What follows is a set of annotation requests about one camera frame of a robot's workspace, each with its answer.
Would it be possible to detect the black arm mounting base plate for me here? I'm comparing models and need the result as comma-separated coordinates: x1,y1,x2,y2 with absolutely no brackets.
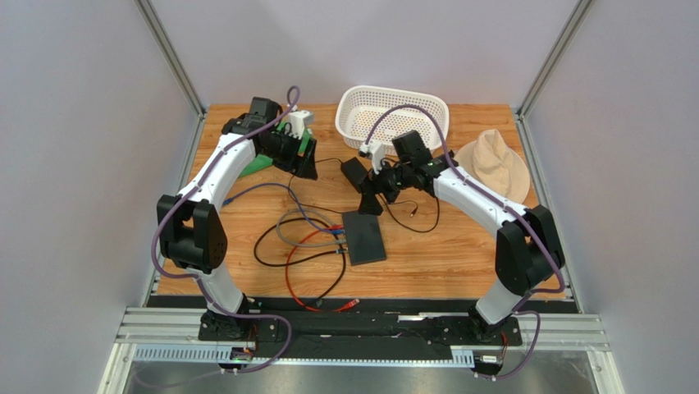
198,297,523,361

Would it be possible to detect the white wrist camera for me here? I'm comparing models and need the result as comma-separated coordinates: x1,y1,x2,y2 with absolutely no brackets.
359,141,386,175
287,110,315,140

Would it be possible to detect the gray ethernet cable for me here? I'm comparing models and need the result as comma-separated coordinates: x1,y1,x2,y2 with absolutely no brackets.
276,208,348,248

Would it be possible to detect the beige bucket hat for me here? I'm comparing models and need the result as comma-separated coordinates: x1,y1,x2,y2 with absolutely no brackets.
454,129,531,204

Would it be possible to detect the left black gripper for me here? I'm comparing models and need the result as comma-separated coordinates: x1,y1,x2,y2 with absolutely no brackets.
261,130,319,182

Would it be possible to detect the aluminium frame rail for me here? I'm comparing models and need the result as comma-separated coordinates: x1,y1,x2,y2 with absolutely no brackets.
99,308,624,393

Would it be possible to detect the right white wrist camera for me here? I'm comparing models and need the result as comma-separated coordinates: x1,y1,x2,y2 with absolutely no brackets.
359,141,386,175

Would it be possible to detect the red ethernet cable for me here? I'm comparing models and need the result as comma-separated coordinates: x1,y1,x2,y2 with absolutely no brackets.
284,225,362,313

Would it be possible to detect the black network switch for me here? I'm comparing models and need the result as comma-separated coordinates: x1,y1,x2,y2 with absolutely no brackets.
342,211,387,267

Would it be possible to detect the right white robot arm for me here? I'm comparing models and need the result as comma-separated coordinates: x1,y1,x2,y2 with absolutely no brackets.
355,131,564,328

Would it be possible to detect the black ethernet cable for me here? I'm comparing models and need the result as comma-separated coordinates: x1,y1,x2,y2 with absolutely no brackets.
253,217,349,308

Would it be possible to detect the blue ethernet cable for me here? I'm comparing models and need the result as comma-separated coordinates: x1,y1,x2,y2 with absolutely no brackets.
221,181,346,235

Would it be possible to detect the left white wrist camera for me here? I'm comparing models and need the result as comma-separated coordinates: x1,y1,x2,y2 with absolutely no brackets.
287,110,315,140

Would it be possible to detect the black power adapter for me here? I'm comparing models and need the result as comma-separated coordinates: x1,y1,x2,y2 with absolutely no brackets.
340,158,371,194

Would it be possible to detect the black adapter power cord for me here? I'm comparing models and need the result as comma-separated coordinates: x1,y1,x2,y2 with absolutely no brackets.
286,157,441,235

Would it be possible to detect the white perforated plastic basket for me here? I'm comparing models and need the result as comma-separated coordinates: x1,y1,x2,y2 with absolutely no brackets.
335,85,450,156

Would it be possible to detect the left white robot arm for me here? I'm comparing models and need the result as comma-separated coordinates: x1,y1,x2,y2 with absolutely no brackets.
152,97,318,337

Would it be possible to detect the green folded towel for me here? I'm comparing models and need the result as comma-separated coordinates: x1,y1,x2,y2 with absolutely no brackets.
241,121,314,176

